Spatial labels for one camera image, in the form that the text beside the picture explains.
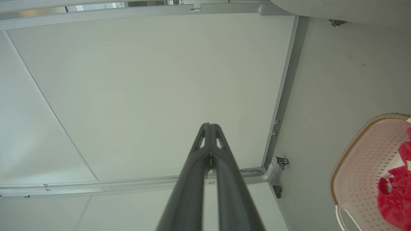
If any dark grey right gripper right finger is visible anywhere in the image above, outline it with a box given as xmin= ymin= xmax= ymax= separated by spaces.
xmin=210 ymin=124 xmax=266 ymax=231

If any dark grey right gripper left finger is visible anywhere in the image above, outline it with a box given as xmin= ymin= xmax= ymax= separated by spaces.
xmin=156 ymin=123 xmax=211 ymax=231

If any red garment with white patch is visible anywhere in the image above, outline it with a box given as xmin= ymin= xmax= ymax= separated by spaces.
xmin=377 ymin=167 xmax=411 ymax=231

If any grey curved partition foot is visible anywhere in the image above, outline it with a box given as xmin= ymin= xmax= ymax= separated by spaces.
xmin=240 ymin=157 xmax=284 ymax=185

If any white partition panel with levelling feet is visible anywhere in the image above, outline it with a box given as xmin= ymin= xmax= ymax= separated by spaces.
xmin=0 ymin=12 xmax=300 ymax=189

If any grey upright partition foot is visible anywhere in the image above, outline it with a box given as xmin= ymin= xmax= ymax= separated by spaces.
xmin=258 ymin=3 xmax=294 ymax=16

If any white partition panel grey frame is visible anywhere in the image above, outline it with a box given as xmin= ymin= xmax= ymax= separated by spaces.
xmin=0 ymin=182 xmax=289 ymax=231
xmin=0 ymin=0 xmax=272 ymax=15

